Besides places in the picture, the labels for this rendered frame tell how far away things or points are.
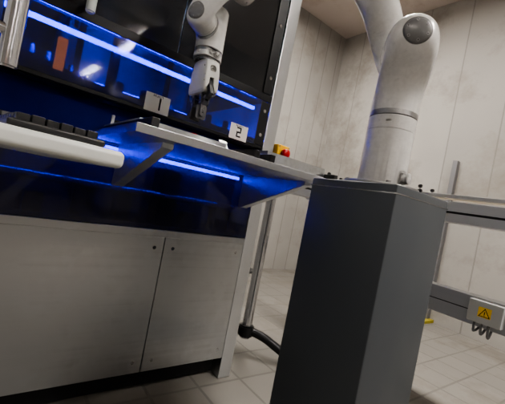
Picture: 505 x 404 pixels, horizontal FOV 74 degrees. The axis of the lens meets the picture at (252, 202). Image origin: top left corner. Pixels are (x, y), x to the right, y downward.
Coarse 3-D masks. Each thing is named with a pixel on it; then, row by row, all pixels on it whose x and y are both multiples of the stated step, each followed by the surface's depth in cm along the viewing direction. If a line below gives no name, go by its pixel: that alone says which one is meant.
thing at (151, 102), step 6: (150, 96) 109; (156, 96) 110; (162, 96) 111; (144, 102) 108; (150, 102) 109; (156, 102) 110; (162, 102) 111; (168, 102) 113; (144, 108) 108; (150, 108) 109; (156, 108) 110; (162, 108) 112; (168, 108) 113; (162, 114) 112
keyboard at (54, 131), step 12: (0, 120) 50; (12, 120) 47; (24, 120) 49; (36, 120) 50; (48, 120) 52; (48, 132) 51; (60, 132) 52; (72, 132) 53; (84, 132) 55; (96, 132) 57; (96, 144) 56
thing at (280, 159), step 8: (264, 152) 97; (272, 152) 97; (280, 160) 99; (288, 160) 101; (296, 160) 103; (296, 168) 104; (304, 168) 106; (312, 168) 108; (320, 168) 110; (320, 176) 111
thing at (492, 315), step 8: (472, 304) 136; (480, 304) 134; (488, 304) 132; (496, 304) 134; (472, 312) 136; (480, 312) 134; (488, 312) 132; (496, 312) 130; (504, 312) 129; (472, 320) 136; (480, 320) 134; (488, 320) 132; (496, 320) 130; (504, 320) 130; (496, 328) 129
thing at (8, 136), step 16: (0, 128) 45; (16, 128) 46; (0, 144) 47; (16, 144) 46; (32, 144) 47; (48, 144) 49; (64, 144) 50; (80, 144) 52; (80, 160) 53; (96, 160) 54; (112, 160) 56
